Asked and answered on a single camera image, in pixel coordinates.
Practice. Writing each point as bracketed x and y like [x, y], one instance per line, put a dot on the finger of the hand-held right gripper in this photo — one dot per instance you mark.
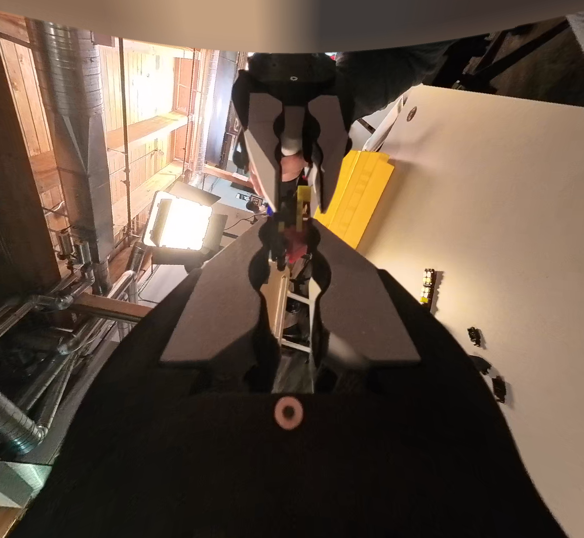
[335, 145]
[260, 136]

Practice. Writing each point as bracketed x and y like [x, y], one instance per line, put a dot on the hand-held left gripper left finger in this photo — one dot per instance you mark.
[214, 314]

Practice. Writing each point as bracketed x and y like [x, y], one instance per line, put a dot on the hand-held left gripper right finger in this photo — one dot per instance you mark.
[365, 314]

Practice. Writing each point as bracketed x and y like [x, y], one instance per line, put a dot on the yellow plastic bin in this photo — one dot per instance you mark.
[360, 195]

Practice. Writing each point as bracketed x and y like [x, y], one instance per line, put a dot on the red yellow black lego assembly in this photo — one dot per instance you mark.
[302, 209]

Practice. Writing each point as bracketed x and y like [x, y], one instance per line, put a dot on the long lego strip assembly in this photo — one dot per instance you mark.
[429, 287]

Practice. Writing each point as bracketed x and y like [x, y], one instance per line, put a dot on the person's right hand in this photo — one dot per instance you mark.
[292, 167]

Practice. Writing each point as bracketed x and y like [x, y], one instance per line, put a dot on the studio light panel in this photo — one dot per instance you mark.
[182, 223]

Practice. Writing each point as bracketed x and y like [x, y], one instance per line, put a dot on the silver metal pipes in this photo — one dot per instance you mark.
[68, 303]

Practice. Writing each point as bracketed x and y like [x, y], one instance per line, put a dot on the silver ventilation duct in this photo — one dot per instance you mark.
[73, 136]

